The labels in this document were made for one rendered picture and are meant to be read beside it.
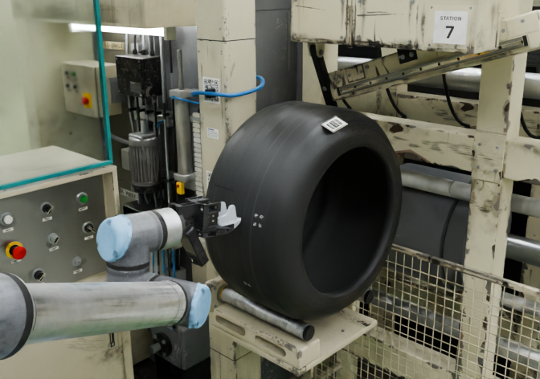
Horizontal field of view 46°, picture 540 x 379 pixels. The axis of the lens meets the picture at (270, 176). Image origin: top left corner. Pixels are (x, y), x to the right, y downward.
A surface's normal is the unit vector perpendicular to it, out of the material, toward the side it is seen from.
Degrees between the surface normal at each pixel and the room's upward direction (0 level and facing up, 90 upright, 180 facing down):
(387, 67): 90
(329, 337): 0
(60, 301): 59
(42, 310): 73
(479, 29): 90
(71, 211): 90
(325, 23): 90
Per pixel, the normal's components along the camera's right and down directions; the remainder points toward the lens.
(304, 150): 0.18, -0.36
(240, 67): 0.72, 0.19
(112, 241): -0.69, 0.01
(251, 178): -0.60, -0.30
